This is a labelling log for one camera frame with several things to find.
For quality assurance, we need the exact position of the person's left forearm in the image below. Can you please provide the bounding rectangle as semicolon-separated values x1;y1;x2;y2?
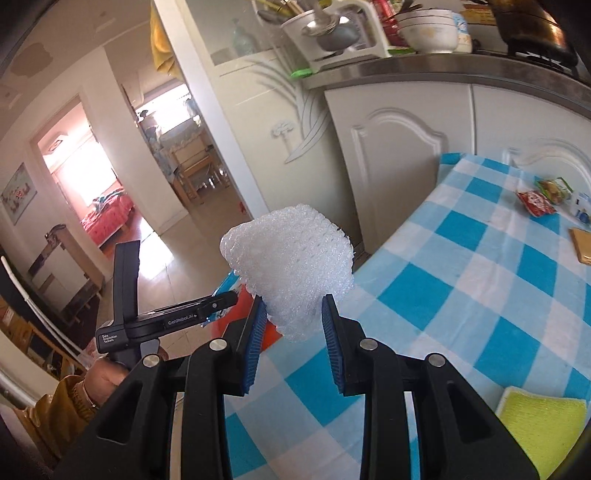
14;374;100;462

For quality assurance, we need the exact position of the white ceramic bowl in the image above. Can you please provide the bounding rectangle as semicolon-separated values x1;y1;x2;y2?
396;9;461;54

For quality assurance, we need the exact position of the red bottle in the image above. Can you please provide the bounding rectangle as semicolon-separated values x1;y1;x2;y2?
372;0;399;47

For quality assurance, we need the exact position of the green snack packet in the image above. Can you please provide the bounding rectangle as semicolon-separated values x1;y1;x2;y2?
534;176;574;204

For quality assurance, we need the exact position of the wall poster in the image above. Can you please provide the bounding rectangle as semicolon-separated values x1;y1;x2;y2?
0;163;38;226

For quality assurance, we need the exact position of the blue patterned bowl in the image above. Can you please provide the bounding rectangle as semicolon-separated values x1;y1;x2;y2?
455;11;474;54

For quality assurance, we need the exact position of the dark metal wok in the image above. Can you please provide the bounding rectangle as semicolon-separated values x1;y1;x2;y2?
489;0;580;68

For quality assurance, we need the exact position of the white utensil holder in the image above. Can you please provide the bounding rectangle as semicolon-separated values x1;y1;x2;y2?
281;10;324;63

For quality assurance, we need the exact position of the bed with red cover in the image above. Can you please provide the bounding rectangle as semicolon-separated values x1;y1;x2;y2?
79;193;136;247

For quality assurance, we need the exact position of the yellow hanging cloth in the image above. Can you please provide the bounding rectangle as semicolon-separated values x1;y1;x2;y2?
150;7;178;75

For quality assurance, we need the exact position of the red snack packet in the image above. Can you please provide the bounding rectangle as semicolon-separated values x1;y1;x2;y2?
516;190;558;217

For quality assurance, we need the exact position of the yellow brown flat pad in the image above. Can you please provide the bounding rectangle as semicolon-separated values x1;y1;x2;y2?
569;227;591;266

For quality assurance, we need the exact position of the person's left hand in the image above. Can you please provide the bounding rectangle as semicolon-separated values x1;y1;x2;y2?
85;357;132;409

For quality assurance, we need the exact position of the metal ladle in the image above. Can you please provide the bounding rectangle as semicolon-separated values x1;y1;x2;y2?
302;18;361;52

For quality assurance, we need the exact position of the low grey cabinet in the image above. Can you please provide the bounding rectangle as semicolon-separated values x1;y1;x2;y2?
30;225;103;324

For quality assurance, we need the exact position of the white cabinet door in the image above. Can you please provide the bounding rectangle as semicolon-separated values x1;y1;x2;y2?
471;79;591;172
323;83;477;257

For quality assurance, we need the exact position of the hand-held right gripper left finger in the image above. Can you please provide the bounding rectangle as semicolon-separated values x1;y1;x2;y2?
53;294;269;480

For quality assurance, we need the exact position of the white foam net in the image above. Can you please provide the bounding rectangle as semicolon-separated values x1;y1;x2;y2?
219;202;355;343

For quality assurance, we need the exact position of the yellow green sponge cloth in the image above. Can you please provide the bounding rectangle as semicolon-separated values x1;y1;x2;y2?
496;387;588;480

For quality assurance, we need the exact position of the white metal rail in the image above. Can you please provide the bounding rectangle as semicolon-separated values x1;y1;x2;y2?
0;255;86;370

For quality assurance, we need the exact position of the wooden chair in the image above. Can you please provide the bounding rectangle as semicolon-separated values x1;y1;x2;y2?
172;145;232;200

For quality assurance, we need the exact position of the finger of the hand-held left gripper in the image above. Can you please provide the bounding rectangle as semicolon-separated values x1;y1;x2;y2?
198;292;239;320

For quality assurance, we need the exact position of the white dish rack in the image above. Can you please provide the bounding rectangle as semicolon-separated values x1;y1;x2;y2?
295;0;393;72

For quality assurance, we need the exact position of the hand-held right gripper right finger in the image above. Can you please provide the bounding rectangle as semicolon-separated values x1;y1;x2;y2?
322;294;540;480

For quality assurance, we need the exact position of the blue red plastic bag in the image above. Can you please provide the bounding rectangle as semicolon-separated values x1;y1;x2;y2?
213;272;278;342

